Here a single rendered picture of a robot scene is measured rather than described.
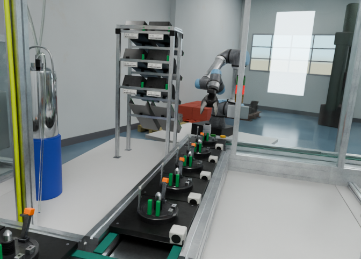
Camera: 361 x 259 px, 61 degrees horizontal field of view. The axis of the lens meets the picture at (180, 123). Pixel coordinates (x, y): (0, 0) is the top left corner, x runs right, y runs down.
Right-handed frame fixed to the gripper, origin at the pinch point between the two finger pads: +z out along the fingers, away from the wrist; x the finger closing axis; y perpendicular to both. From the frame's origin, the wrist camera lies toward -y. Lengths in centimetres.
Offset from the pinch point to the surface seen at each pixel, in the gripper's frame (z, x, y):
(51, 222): 88, 42, -56
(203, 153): 33.0, -3.8, -12.0
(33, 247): 98, 22, -89
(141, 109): 4.7, 42.9, -4.3
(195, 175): 53, -5, -32
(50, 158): 63, 53, -55
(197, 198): 69, -11, -54
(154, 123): 6.4, 36.5, 9.6
